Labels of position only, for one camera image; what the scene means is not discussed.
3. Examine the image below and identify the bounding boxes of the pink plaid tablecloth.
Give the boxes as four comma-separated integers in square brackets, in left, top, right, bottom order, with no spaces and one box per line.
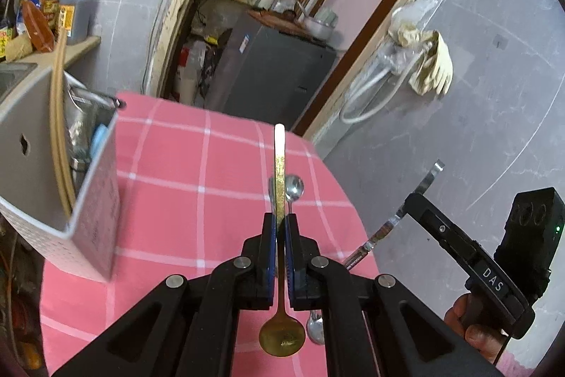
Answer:
[39,92,367,376]

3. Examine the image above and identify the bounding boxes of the metal peeler dark handle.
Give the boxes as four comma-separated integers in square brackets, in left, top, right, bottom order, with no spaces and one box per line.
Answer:
[69,85,126,111]

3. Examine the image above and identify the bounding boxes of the cream rubber gloves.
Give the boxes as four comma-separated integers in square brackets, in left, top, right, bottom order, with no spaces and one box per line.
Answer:
[388,0,454,96]

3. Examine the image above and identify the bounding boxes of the metal pot on cabinet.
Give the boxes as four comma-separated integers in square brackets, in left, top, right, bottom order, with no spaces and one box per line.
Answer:
[297,1,338,42]

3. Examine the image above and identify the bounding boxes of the person's right hand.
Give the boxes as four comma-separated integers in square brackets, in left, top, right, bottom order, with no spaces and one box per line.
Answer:
[444,294,506,364]

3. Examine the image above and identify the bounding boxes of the wooden chopstick with blue tip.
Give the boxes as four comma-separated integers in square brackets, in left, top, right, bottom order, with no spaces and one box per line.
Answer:
[49,34,76,219]

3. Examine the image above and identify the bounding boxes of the stainless steel spoon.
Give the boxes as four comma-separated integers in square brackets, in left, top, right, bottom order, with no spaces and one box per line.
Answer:
[285,174,325,346]

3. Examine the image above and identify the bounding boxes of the dark soy sauce bottle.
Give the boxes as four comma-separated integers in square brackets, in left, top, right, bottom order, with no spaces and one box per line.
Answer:
[0,0,16,61]

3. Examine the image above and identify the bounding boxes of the dark grey cabinet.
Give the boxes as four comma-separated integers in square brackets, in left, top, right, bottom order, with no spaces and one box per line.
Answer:
[204,11,336,130]

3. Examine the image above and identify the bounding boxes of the gold spoon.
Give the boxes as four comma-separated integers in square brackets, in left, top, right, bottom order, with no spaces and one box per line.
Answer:
[258,123,305,358]

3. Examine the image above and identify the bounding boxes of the large oil jug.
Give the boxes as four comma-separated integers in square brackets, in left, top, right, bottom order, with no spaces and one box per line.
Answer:
[58,0,94,45]

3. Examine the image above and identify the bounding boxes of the white perforated utensil holder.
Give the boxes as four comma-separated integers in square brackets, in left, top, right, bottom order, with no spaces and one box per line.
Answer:
[1,68,120,281]

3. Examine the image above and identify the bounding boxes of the blue handled utensil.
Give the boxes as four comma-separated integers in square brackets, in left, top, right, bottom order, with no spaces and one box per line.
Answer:
[89,124,109,162]

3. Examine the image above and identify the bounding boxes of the white hose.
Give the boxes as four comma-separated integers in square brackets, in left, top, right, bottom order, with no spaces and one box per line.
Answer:
[338,45,426,125]

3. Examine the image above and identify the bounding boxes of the stainless steel fork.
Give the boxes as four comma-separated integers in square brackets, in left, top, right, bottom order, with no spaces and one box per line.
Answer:
[342,159,445,271]

